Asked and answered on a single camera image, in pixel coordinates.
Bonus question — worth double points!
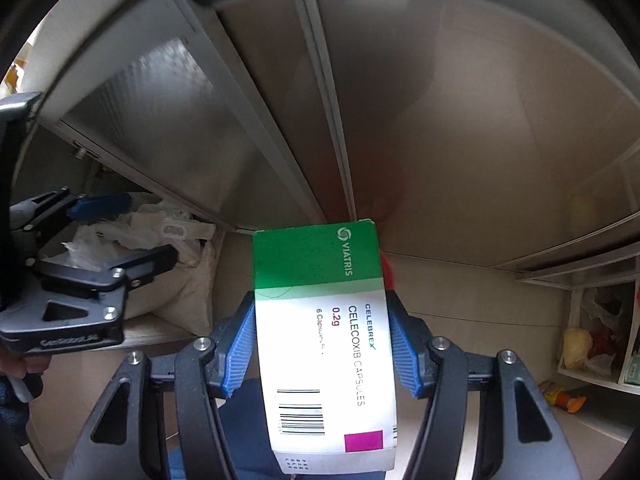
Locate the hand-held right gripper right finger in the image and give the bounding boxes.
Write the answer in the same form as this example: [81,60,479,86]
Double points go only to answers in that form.
[385,290,583,480]

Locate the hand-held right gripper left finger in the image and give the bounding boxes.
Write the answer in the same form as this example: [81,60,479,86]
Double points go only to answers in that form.
[62,290,258,480]

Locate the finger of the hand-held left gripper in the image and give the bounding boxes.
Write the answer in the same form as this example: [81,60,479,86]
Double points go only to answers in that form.
[31,245,178,292]
[10,186,133,232]

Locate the red plastic bin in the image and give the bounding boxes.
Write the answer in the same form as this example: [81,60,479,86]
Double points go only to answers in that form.
[380,252,398,293]

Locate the green white medicine box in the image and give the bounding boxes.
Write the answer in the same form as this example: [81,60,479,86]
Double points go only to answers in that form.
[251,218,400,473]

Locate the person's left hand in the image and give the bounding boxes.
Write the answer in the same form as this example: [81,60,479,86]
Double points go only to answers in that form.
[0,345,53,378]

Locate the white plastic bags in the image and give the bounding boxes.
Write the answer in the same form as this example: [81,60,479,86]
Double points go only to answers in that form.
[62,202,216,266]

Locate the white cloth sack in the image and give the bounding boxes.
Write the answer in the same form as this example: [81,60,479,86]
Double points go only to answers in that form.
[122,240,216,333]

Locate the grey cabinet door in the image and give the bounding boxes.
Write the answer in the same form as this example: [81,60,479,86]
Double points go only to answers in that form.
[215,0,358,233]
[37,0,261,233]

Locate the orange snack packet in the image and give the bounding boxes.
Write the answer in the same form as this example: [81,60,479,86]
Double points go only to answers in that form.
[537,379,587,413]

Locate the cream bag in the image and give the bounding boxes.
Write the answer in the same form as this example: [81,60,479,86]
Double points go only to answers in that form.
[562,327,593,371]

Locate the white storage shelf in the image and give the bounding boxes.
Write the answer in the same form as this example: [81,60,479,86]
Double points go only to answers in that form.
[515,240,640,387]

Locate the red clear plastic bag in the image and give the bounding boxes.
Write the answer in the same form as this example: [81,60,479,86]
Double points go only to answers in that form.
[580,287,631,376]

